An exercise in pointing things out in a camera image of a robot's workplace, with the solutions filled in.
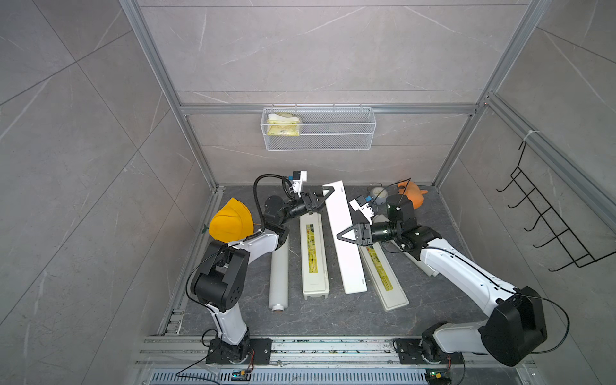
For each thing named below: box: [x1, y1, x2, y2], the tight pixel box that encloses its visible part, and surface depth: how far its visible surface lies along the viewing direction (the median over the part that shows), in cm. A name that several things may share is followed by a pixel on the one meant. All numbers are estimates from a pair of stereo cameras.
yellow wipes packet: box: [266, 112, 301, 137], surface depth 88 cm
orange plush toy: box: [397, 181, 429, 210], surface depth 109 cm
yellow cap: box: [208, 197, 255, 244], surface depth 106 cm
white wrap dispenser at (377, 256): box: [322, 180, 410, 313], surface depth 71 cm
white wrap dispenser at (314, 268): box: [299, 212, 330, 300], surface depth 87 cm
